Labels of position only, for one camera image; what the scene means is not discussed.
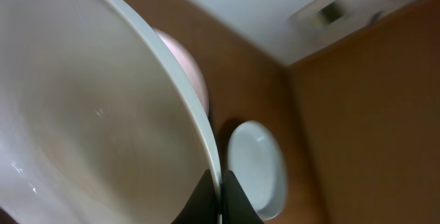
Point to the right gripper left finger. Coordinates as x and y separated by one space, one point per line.
201 207

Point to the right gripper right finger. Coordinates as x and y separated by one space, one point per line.
235 206

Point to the pale blue plate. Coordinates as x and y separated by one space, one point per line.
99 122

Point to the pink rimmed white plate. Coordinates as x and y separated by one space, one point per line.
190 67

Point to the brown serving tray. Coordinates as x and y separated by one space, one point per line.
243 84

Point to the wall control panel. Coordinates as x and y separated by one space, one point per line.
319 14

